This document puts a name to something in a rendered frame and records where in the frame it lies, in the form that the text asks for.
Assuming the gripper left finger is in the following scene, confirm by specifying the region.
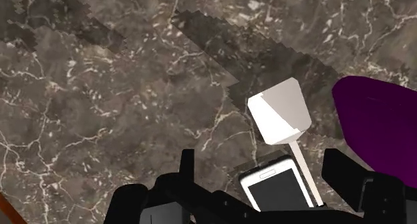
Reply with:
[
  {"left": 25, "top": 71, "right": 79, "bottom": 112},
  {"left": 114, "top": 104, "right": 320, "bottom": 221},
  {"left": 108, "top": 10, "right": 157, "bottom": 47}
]
[{"left": 103, "top": 148, "right": 261, "bottom": 224}]

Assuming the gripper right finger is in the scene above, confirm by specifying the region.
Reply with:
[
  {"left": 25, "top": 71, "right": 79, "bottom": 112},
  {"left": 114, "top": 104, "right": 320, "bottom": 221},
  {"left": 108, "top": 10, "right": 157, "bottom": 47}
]
[{"left": 321, "top": 148, "right": 417, "bottom": 224}]

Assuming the purple rounded object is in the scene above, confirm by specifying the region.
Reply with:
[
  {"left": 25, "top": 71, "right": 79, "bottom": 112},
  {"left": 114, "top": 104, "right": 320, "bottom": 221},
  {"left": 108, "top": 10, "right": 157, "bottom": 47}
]
[{"left": 331, "top": 75, "right": 417, "bottom": 190}]

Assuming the white smartphone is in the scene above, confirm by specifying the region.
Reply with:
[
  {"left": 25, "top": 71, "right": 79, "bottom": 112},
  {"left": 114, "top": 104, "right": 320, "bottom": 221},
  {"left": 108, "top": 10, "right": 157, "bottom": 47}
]
[{"left": 239, "top": 154, "right": 315, "bottom": 213}]

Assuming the white spatula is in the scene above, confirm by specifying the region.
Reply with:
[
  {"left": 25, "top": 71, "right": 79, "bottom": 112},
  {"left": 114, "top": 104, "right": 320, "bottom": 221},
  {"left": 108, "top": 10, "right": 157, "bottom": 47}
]
[{"left": 247, "top": 77, "right": 325, "bottom": 208}]

